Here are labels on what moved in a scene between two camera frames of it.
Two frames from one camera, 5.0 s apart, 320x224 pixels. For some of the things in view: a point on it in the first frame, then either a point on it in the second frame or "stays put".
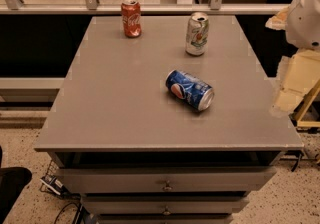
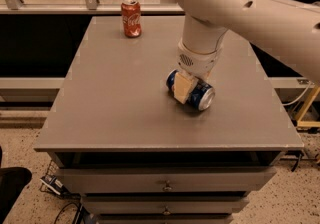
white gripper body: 305,18 -> 197,62
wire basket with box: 50,181 stays put
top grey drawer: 166,179 stays put
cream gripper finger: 299,72 -> 184,85
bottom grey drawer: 163,218 stays put
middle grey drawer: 164,205 stays put
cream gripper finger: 279,21 -> 208,76
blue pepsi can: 190,89 stays put
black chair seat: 12,182 stays put
